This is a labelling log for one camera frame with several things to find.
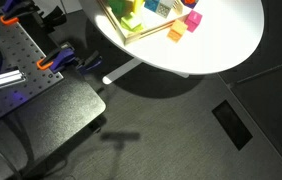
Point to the orange block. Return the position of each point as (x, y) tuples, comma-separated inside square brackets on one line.
[(177, 30)]

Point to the blue block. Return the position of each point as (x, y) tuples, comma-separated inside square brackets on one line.
[(151, 4)]

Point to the perforated metal breadboard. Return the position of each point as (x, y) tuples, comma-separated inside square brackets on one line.
[(21, 50)]

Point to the aluminium profile rail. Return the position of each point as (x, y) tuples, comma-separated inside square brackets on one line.
[(4, 78)]

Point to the pink block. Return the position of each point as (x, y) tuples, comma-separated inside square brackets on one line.
[(193, 20)]

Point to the purple clamp orange tip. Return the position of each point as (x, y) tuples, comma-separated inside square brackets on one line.
[(62, 57), (16, 7)]

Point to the wooden tray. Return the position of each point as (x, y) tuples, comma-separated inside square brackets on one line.
[(157, 22)]

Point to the light green block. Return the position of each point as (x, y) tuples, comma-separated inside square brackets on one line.
[(131, 21)]

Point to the white studded block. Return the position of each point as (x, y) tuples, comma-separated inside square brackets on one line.
[(164, 9)]

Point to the white table base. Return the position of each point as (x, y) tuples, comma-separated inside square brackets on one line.
[(124, 70)]

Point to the black floor hatch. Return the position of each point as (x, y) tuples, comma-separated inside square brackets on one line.
[(231, 124)]

